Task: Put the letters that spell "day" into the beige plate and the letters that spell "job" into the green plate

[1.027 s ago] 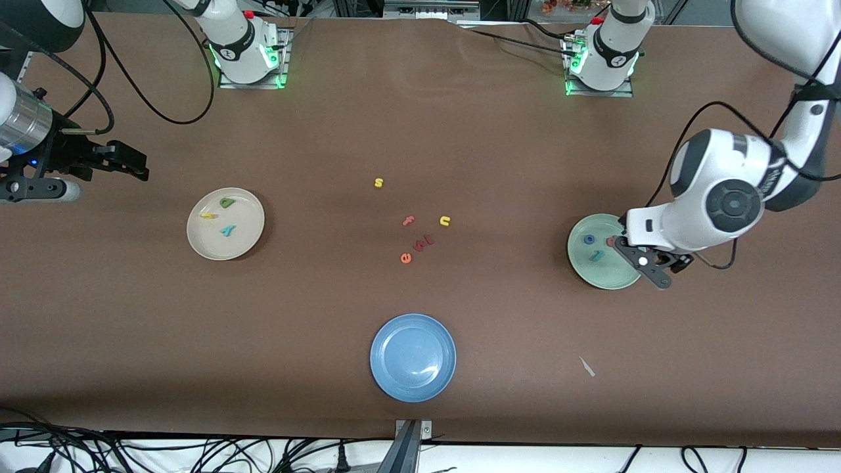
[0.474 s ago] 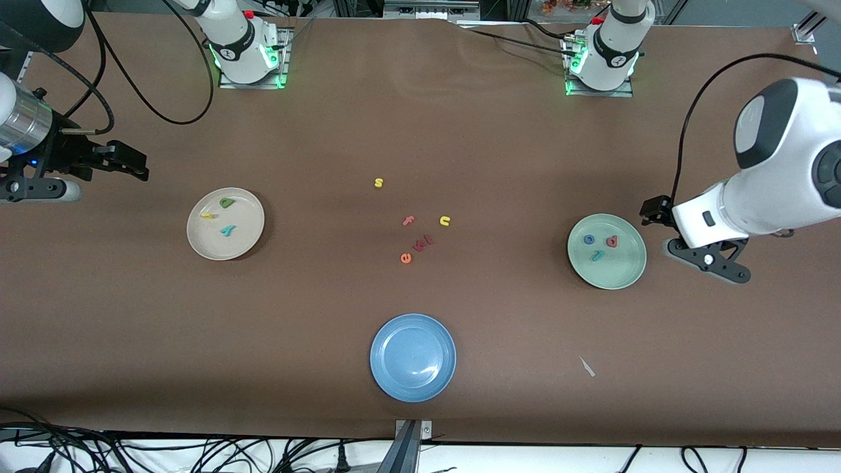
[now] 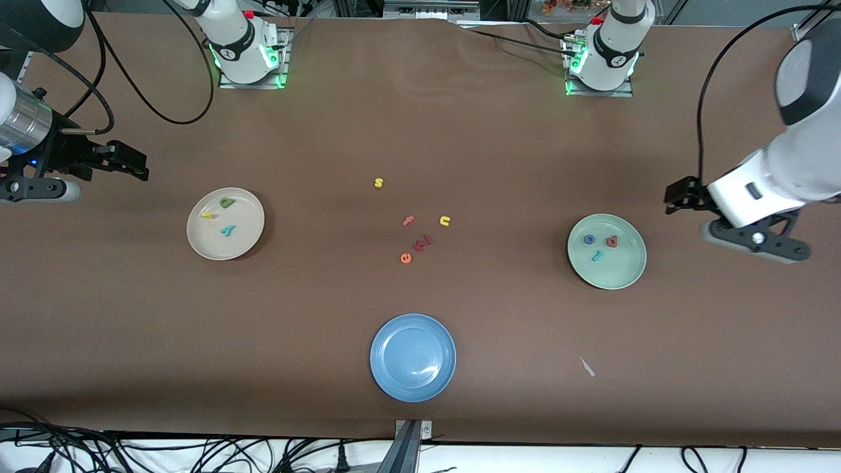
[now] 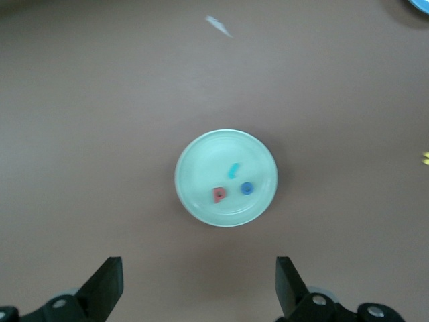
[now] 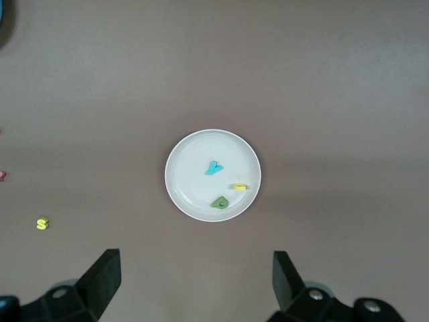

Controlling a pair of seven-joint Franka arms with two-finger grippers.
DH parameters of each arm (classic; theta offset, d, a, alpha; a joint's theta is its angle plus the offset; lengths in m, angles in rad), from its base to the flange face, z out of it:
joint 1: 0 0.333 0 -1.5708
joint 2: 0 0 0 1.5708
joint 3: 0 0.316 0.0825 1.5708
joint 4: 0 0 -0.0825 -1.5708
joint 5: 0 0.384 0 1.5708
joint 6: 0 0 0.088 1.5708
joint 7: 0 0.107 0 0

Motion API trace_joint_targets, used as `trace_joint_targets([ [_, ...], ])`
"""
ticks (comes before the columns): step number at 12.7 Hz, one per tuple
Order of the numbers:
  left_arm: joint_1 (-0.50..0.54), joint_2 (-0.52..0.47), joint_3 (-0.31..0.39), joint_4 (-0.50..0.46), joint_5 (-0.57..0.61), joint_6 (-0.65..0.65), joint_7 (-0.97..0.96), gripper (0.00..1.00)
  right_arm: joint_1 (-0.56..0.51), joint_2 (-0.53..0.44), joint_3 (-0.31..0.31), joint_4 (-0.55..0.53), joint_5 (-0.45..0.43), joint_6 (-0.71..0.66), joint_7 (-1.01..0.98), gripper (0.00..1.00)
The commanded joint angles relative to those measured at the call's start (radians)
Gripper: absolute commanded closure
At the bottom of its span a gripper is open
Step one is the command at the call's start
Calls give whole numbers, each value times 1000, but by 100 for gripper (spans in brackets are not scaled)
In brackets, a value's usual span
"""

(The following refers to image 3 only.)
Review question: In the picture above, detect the light green round plate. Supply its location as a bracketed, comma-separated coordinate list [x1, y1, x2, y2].
[567, 214, 648, 290]

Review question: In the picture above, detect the beige brown round plate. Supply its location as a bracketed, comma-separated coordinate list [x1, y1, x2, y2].
[187, 187, 265, 261]

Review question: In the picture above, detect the orange background clutter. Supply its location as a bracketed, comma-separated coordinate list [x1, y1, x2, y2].
[542, 0, 608, 15]

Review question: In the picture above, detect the blue round plate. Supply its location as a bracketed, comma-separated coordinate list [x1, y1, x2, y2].
[369, 313, 457, 403]

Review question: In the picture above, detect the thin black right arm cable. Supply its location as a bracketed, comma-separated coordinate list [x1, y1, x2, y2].
[36, 46, 116, 135]

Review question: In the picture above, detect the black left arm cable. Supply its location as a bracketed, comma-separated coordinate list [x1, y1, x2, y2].
[696, 3, 841, 188]

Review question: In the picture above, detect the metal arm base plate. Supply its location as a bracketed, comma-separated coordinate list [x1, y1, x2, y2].
[218, 26, 294, 89]
[564, 36, 635, 98]

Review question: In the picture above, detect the aluminium table edge rail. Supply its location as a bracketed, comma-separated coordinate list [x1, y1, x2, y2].
[792, 8, 821, 41]

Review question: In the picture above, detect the black cable on table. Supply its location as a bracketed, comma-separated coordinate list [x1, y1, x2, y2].
[460, 18, 582, 60]

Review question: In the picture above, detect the black cable tangle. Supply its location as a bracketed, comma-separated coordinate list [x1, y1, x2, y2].
[0, 407, 395, 473]

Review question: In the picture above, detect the small metal bracket plate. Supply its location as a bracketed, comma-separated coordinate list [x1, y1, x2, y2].
[396, 419, 433, 442]

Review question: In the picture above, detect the dark grey mount post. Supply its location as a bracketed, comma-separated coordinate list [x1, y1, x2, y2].
[378, 420, 421, 473]

